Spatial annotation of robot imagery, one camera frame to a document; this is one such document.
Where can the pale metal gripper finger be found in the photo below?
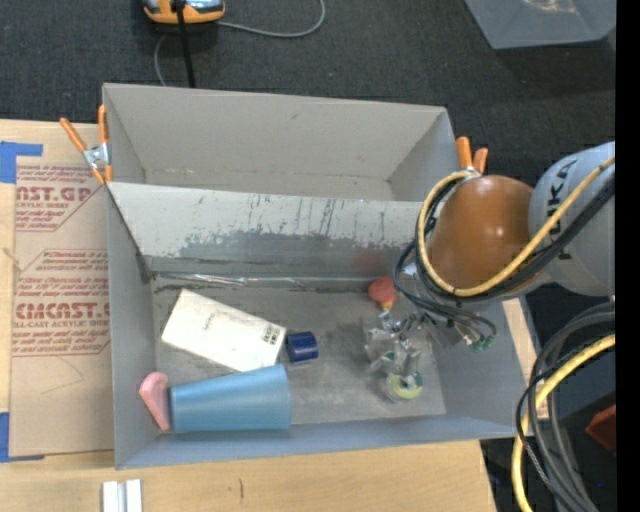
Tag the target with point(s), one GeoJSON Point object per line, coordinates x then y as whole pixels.
{"type": "Point", "coordinates": [406, 357]}
{"type": "Point", "coordinates": [382, 334]}

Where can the yellow-green tape roll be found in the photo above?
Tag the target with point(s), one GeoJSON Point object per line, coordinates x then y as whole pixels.
{"type": "Point", "coordinates": [406, 390]}

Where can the red toy fruit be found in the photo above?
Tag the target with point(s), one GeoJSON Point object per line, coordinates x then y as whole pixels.
{"type": "Point", "coordinates": [382, 290]}

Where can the dark blue cap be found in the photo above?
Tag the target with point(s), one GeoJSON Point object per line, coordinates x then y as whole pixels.
{"type": "Point", "coordinates": [302, 346]}

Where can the grey metal bin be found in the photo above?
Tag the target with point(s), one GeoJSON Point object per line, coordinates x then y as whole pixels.
{"type": "Point", "coordinates": [260, 230]}

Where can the white flat box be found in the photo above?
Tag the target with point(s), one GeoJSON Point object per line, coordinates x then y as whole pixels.
{"type": "Point", "coordinates": [220, 330]}

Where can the light blue cup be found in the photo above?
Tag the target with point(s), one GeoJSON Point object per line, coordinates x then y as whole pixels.
{"type": "Point", "coordinates": [230, 400]}

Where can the pink wedge-shaped piece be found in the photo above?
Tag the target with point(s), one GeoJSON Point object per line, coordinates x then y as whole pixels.
{"type": "Point", "coordinates": [154, 392]}

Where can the brown cardboard board red print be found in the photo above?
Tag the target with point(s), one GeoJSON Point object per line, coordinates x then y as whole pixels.
{"type": "Point", "coordinates": [60, 350]}

